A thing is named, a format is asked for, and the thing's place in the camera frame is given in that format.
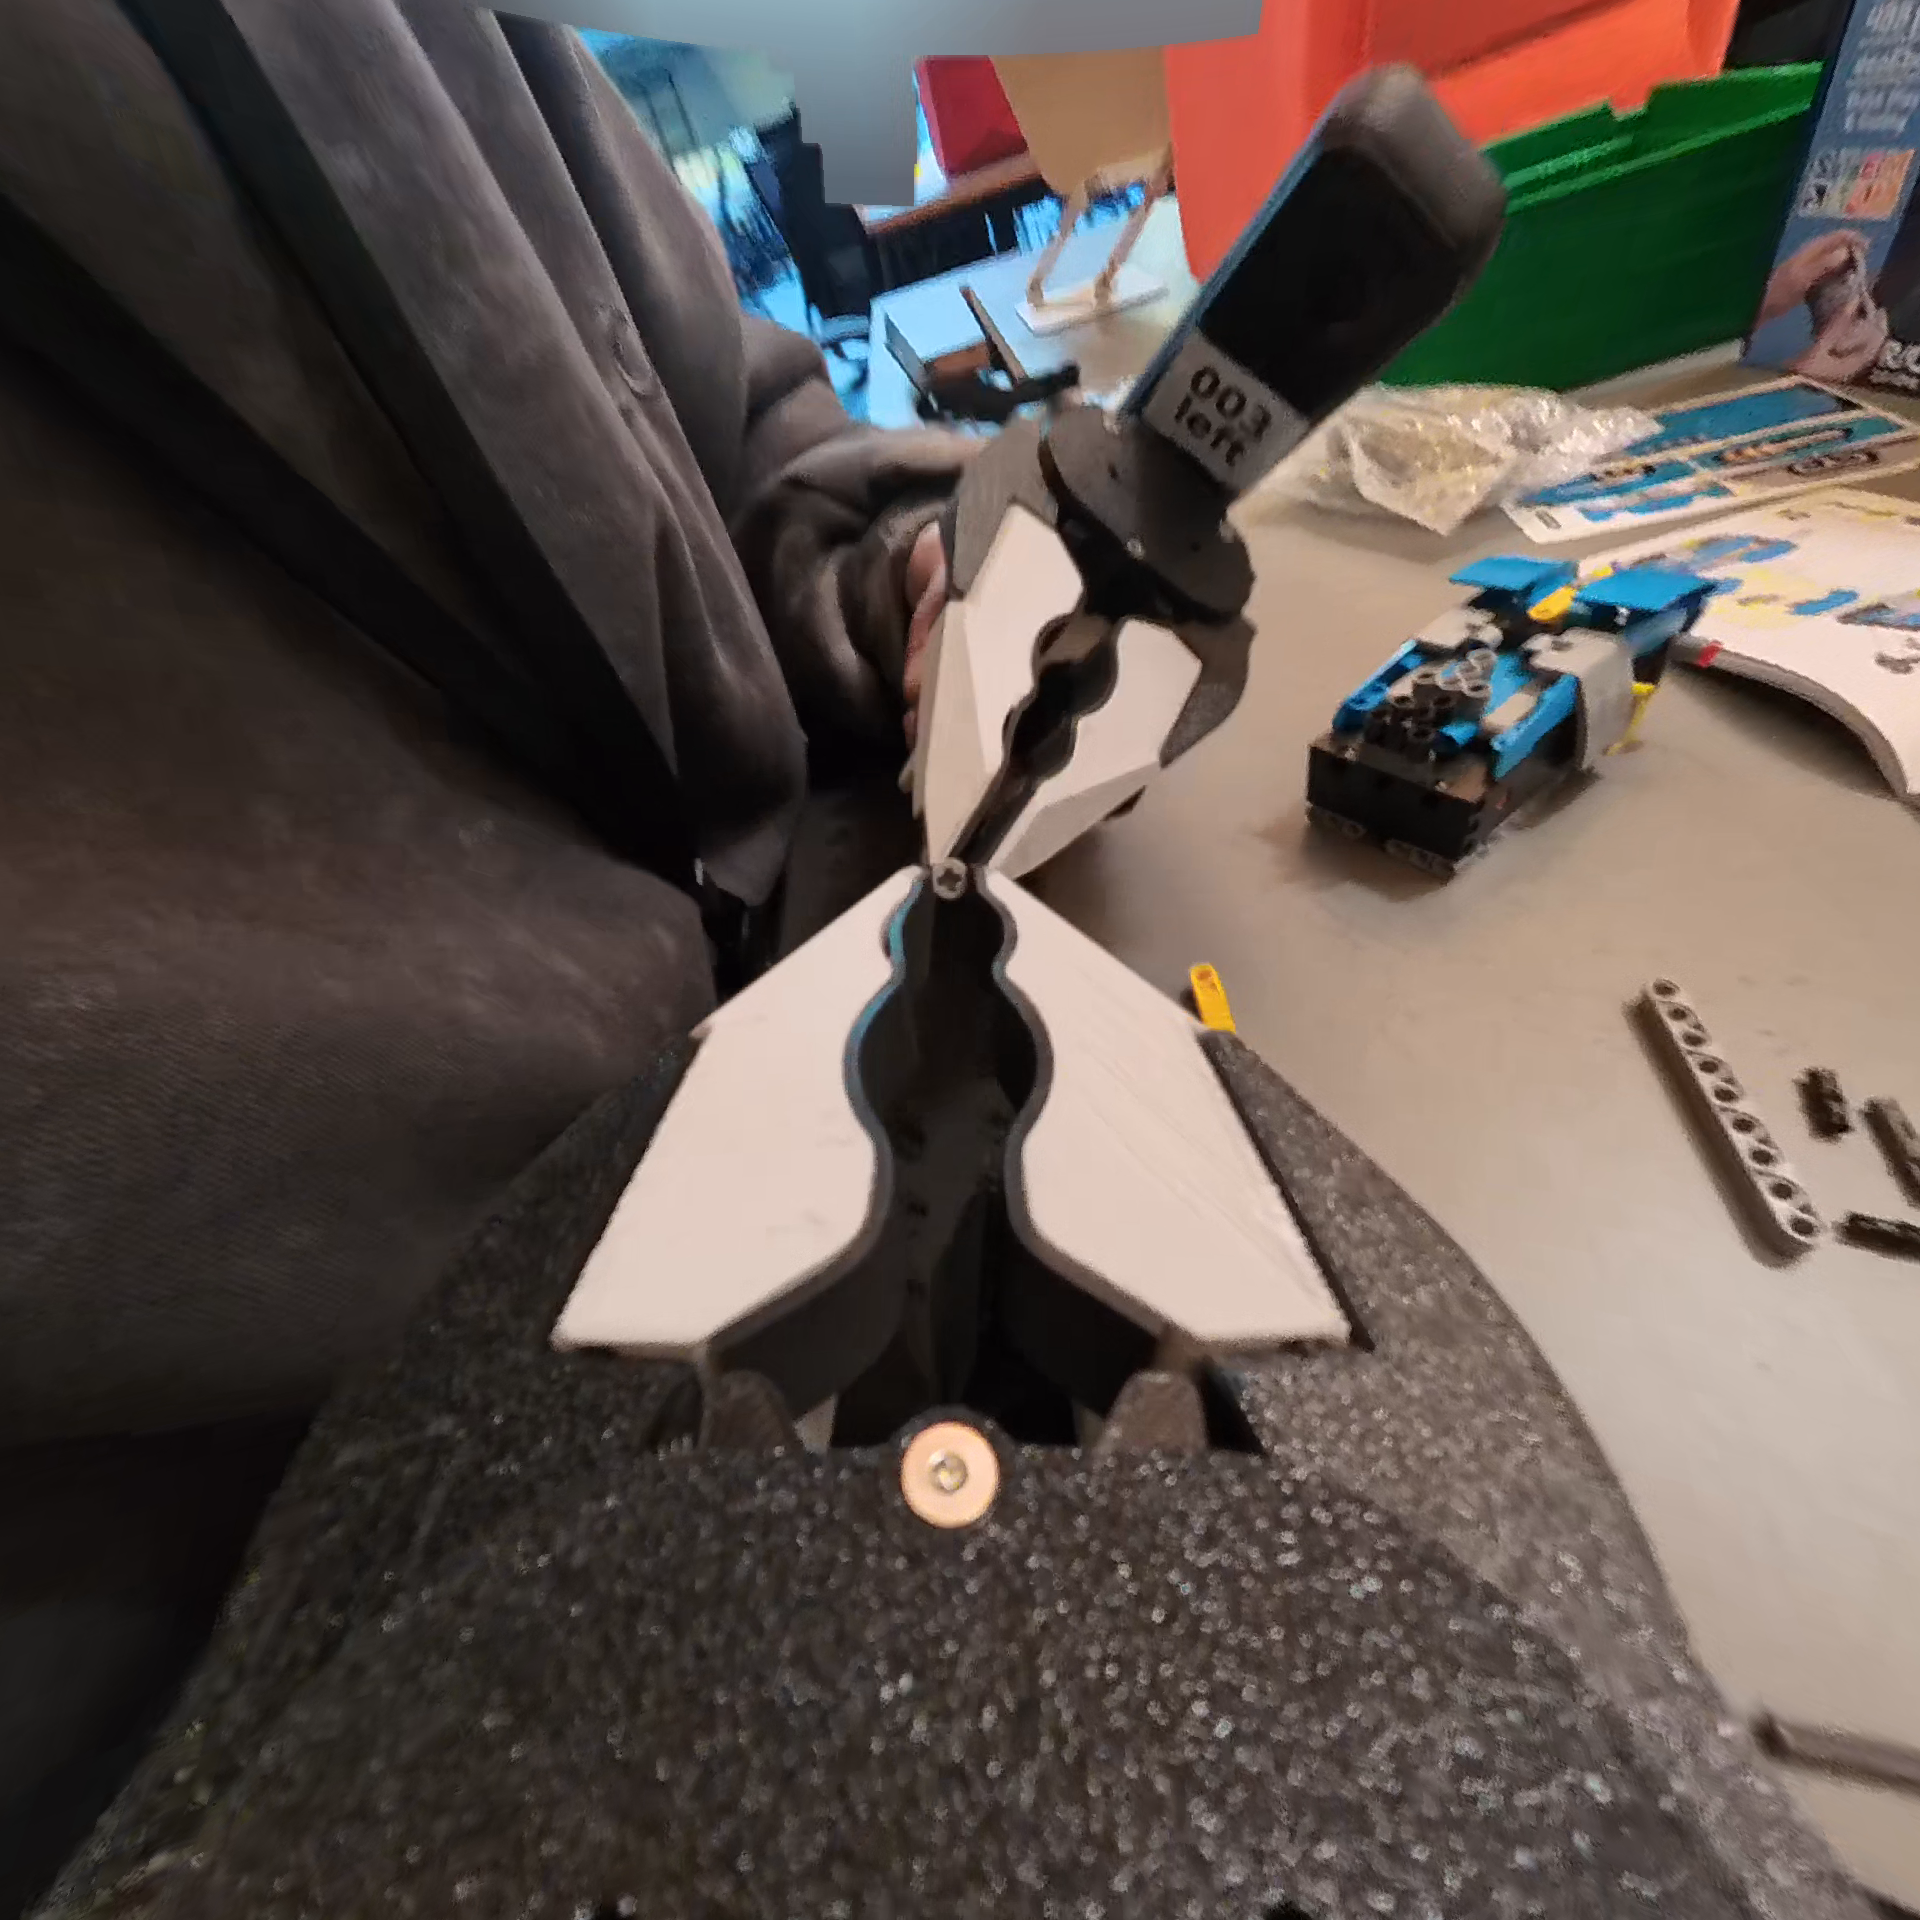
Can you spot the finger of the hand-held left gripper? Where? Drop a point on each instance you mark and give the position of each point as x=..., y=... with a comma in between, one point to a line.
x=982, y=678
x=1124, y=719

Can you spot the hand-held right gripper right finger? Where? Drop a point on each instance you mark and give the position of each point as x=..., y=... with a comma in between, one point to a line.
x=1174, y=1199

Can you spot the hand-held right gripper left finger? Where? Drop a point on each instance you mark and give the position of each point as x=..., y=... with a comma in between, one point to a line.
x=721, y=1199

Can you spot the yellow toothed rack piece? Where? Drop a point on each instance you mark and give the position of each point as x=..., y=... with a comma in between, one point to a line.
x=1217, y=999

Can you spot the light grey axle pin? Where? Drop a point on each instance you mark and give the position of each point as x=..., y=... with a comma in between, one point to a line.
x=948, y=881

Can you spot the blue brick toy car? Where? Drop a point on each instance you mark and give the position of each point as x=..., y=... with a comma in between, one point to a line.
x=1503, y=704

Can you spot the person's left forearm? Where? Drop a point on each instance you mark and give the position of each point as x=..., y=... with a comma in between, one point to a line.
x=824, y=514

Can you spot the grey desk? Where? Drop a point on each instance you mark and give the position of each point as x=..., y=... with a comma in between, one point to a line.
x=1503, y=974

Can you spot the crumpled clear plastic bag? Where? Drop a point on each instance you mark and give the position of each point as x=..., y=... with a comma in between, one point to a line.
x=1442, y=452

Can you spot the wooden laptop stand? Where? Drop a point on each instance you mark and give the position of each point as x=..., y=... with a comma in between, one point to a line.
x=1082, y=127

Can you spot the orange plastic bin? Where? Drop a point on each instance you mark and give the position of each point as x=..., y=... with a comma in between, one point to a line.
x=1278, y=94

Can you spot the bright green plastic bin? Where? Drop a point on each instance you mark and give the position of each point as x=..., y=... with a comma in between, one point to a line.
x=1623, y=255

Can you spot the long grey perforated beam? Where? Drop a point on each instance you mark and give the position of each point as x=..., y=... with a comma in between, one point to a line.
x=1727, y=1116

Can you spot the blue sticker sheet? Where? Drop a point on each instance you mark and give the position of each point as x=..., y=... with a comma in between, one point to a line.
x=1727, y=452

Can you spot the person's dark grey clothing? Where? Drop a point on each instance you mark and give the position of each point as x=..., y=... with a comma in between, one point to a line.
x=300, y=752

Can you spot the short black connector pin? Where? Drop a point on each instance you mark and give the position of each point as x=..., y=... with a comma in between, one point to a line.
x=1823, y=1102

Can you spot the open instruction booklet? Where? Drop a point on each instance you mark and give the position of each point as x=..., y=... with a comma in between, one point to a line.
x=1832, y=602

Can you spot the long black connector pin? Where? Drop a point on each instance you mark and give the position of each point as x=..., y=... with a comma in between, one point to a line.
x=1885, y=1236

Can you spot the dark grey connector pin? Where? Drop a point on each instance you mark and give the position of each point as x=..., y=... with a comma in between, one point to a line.
x=1897, y=1146

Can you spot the dark blue toy box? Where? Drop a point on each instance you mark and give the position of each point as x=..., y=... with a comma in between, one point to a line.
x=1848, y=184

